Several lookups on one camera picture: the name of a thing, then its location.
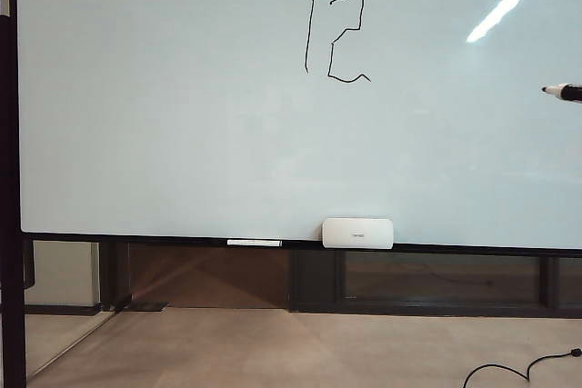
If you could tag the white black marker pen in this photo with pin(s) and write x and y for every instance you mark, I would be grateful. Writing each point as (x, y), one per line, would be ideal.
(566, 92)

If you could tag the white marker on tray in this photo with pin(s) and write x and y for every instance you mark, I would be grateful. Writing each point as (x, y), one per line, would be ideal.
(254, 242)

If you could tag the white whiteboard eraser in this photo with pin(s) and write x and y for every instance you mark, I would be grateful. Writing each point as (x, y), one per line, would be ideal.
(357, 234)

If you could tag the white glass whiteboard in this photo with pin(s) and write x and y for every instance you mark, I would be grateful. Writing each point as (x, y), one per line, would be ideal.
(182, 111)

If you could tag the dark framed glass partition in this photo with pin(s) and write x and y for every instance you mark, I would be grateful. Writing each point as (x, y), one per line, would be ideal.
(436, 280)

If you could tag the black floor door plate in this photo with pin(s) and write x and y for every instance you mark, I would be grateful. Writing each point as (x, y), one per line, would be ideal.
(145, 306)

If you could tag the brown wooden wall panel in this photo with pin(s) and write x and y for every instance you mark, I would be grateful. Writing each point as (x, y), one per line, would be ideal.
(209, 275)

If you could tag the black whiteboard stand frame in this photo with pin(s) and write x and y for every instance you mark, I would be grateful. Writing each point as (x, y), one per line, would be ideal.
(11, 224)

